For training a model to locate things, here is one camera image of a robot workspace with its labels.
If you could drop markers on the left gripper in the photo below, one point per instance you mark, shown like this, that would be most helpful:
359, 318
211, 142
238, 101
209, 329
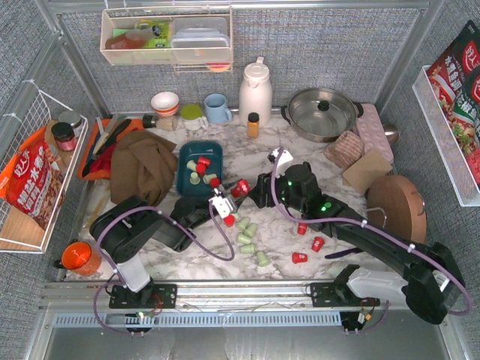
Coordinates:
209, 209

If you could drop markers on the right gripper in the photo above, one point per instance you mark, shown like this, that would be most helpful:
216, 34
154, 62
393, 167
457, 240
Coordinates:
265, 190

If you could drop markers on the red coffee capsule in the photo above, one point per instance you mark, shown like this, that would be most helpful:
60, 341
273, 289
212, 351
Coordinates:
201, 169
204, 161

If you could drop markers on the teal storage basket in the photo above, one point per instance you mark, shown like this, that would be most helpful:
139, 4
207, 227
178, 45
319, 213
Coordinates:
188, 182

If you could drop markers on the brown cloth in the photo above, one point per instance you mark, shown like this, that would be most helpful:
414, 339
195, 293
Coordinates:
143, 165

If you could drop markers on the red cloth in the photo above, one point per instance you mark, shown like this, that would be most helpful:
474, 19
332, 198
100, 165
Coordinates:
101, 168

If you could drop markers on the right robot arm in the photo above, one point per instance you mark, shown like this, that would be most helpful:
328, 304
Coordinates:
433, 279

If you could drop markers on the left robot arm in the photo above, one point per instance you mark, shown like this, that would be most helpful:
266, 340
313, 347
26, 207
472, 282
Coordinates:
123, 231

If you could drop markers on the white mesh basket right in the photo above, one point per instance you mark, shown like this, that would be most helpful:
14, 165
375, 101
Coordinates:
460, 176

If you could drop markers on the red capsule left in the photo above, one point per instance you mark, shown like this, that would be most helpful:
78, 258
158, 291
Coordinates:
229, 220

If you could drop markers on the red capsule far right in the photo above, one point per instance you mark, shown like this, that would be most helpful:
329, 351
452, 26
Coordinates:
302, 228

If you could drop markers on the red capsule right middle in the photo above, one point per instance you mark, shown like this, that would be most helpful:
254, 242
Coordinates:
317, 244

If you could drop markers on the green capsule lower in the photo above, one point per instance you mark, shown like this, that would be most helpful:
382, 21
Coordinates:
248, 249

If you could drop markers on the green capsule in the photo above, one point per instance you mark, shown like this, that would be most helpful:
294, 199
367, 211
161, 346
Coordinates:
248, 249
262, 259

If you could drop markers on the striped pink cloth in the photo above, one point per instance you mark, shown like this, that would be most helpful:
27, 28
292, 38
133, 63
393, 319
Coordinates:
345, 150

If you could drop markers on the red capsule right lower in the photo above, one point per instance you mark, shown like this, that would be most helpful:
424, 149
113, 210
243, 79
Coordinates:
299, 258

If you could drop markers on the green capsule bottom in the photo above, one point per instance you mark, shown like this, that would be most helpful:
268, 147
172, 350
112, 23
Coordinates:
262, 259

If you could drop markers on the orange spice bottle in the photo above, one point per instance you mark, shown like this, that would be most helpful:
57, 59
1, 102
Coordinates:
253, 120

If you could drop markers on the brown paper square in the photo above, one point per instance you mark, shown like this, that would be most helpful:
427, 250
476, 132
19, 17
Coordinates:
362, 174

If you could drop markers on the steel pot with lid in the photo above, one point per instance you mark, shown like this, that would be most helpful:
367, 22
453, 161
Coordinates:
321, 115

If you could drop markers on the purple spoon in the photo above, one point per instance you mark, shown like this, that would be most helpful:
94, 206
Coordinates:
343, 253

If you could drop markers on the blue mug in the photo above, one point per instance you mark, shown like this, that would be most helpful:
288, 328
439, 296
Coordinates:
216, 109

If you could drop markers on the green lid cup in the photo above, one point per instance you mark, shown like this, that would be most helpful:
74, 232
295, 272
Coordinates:
193, 117

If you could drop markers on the pink egg tray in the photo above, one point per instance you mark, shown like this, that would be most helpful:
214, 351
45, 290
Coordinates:
369, 129

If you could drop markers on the pepper grinder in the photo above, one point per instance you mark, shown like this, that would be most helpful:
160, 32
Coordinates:
165, 123

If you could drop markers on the round wooden board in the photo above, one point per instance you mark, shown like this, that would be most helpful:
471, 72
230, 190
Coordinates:
395, 205

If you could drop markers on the white thermos jug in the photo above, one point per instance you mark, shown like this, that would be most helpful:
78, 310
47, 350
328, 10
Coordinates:
255, 94

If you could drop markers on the silver ladle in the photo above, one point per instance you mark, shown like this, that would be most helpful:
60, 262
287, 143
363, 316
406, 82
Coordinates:
391, 132

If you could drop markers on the white orange bowl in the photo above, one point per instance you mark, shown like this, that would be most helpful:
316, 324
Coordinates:
165, 103

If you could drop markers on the orange tray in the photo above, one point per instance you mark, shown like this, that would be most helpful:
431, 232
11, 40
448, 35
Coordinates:
107, 148

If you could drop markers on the clear plastic containers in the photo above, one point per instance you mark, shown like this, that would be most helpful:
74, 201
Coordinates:
201, 39

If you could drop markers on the orange mug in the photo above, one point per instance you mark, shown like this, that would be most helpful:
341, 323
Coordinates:
81, 258

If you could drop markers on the silver lidded jar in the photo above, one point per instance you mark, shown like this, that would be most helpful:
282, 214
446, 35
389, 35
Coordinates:
73, 119

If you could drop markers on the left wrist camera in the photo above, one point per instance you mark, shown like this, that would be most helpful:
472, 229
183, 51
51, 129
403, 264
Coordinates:
223, 204

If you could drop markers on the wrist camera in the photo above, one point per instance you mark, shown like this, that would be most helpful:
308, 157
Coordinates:
281, 157
223, 204

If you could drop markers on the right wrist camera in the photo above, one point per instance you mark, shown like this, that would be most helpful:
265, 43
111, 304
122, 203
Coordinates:
281, 157

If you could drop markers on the white handled knife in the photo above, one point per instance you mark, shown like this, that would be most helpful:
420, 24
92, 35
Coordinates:
103, 137

